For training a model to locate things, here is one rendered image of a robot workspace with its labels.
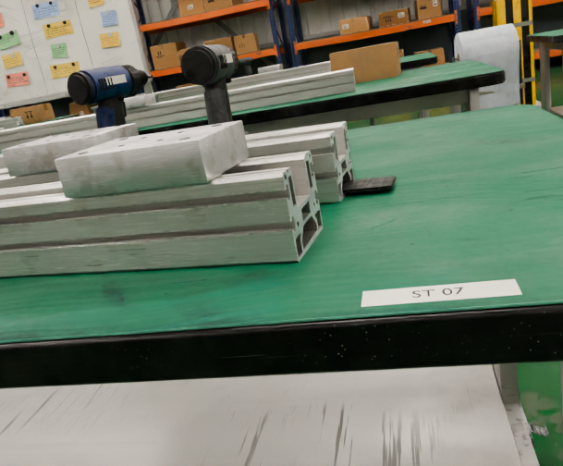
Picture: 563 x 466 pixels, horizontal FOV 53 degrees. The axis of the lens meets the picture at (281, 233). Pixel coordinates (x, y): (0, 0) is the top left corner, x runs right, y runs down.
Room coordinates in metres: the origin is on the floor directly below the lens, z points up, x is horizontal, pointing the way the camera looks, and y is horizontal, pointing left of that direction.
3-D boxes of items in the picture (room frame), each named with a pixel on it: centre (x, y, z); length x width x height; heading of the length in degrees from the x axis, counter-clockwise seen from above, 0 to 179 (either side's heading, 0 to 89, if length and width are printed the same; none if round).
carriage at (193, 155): (0.58, 0.11, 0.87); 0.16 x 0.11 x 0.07; 69
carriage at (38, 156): (0.85, 0.28, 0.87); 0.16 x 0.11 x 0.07; 69
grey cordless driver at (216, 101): (1.00, 0.05, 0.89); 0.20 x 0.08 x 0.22; 165
